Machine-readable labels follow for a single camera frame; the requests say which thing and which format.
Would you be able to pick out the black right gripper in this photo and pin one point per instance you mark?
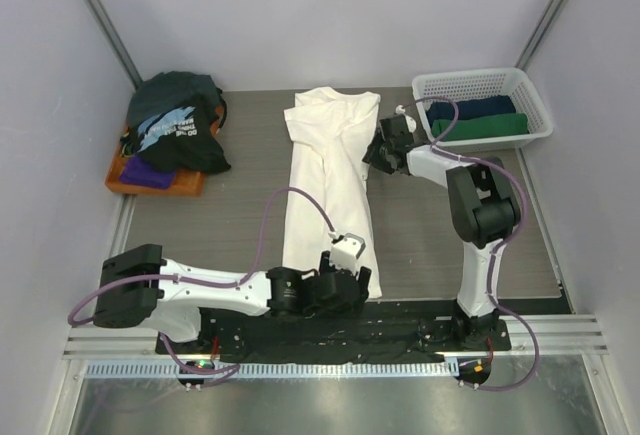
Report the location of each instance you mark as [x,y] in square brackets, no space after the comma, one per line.
[382,149]

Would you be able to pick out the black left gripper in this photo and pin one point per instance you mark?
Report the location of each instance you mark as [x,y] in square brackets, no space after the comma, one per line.
[354,307]

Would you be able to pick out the white t shirt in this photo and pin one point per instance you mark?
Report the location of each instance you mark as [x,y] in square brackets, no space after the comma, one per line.
[330,132]

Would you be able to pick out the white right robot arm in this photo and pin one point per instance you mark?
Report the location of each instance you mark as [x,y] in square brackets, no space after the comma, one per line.
[485,212]

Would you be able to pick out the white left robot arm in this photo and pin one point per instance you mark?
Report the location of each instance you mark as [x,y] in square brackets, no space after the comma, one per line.
[142,288]

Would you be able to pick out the rolled navy t shirt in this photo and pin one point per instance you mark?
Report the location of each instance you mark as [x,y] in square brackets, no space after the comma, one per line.
[471,109]

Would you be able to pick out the rolled green t shirt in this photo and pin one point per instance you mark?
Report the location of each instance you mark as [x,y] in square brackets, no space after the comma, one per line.
[499,125]

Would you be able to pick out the white plastic basket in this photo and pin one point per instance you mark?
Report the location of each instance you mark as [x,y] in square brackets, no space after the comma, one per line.
[478,84]

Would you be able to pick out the orange wooden tray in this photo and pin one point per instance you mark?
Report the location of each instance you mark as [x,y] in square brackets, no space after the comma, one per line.
[186,182]

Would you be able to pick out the black printed t shirt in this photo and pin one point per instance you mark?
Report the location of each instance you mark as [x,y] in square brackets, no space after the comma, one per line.
[181,138]

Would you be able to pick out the dark teal t shirt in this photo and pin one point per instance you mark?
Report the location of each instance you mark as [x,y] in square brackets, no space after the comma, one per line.
[168,90]

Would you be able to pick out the purple t shirt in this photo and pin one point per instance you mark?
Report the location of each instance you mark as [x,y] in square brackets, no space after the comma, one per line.
[140,173]

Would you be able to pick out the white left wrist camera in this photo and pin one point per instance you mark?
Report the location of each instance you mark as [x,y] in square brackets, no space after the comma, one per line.
[346,250]

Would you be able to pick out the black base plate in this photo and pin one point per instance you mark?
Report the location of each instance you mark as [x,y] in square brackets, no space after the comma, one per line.
[385,332]

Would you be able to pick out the white slotted cable duct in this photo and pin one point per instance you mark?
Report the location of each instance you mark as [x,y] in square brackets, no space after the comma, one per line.
[123,369]

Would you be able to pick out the right aluminium frame post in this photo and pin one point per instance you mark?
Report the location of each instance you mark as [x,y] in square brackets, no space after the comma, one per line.
[549,17]

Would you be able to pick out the aluminium frame post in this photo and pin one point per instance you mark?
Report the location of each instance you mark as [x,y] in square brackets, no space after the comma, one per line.
[549,17]
[114,40]

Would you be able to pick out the left aluminium frame post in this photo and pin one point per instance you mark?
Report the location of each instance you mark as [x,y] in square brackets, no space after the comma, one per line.
[114,40]

